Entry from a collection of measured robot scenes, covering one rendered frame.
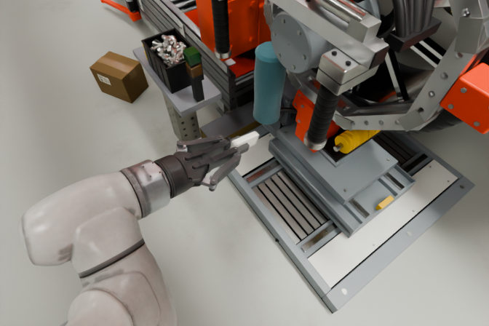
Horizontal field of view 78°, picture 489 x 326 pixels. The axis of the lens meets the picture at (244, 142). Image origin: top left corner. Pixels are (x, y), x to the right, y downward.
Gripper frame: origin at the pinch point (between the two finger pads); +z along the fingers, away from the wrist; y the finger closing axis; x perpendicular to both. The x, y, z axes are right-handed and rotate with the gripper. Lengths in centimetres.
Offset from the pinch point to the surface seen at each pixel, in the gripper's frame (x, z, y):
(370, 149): 30, 70, -8
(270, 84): -1.0, 20.7, 13.3
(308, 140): -7.9, 5.2, -11.0
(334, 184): 37, 47, -9
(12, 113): 81, -31, 136
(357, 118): -2.7, 29.9, -9.5
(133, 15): 48, 53, 164
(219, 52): -8.6, 8.0, 21.7
